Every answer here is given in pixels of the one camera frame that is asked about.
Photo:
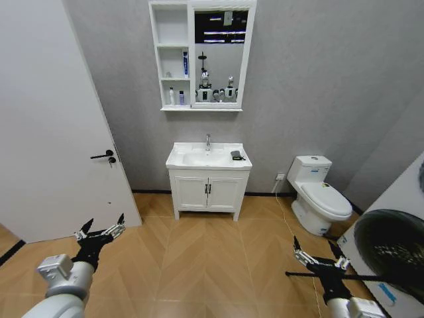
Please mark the white washing machine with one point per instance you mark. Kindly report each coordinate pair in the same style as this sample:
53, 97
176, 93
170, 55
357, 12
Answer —
407, 185

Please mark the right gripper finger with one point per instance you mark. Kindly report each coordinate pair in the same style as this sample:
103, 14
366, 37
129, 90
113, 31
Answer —
303, 256
341, 261

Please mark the white ceramic washbasin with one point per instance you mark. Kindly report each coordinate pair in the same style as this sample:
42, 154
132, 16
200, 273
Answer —
205, 158

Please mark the grey folded towel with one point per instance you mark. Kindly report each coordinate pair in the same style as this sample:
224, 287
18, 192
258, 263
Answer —
236, 155

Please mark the black door lock knob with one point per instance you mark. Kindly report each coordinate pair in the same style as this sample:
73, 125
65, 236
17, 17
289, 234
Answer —
112, 160

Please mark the dark round washer door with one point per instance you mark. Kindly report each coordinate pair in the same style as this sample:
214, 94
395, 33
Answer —
394, 245

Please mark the white vanity cabinet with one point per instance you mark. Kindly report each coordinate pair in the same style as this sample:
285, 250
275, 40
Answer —
192, 195

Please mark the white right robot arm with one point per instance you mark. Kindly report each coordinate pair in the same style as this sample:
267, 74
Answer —
354, 308

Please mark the chrome faucet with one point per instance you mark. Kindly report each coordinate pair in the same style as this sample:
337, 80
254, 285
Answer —
208, 143

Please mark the purple bottle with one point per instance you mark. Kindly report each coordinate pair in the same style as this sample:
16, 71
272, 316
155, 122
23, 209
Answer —
182, 98

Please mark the white bottle black cap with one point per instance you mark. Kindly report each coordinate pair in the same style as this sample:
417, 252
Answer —
171, 97

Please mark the white wall socket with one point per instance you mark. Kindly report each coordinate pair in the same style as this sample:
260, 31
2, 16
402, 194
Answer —
281, 177

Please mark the white room door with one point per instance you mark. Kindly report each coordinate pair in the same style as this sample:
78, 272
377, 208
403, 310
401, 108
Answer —
49, 116

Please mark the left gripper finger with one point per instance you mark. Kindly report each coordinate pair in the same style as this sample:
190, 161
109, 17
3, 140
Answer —
83, 233
116, 228

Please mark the white framed mirror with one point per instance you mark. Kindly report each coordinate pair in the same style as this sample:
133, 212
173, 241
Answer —
220, 56

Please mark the blue white toothpaste tube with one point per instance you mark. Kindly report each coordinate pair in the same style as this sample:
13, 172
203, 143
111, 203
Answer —
185, 64

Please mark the white wall shelf cabinet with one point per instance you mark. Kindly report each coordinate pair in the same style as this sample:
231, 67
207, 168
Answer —
172, 33

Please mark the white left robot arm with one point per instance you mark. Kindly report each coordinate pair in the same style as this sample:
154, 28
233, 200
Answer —
63, 285

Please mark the white toilet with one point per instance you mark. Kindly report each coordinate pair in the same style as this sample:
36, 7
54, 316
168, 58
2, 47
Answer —
318, 195

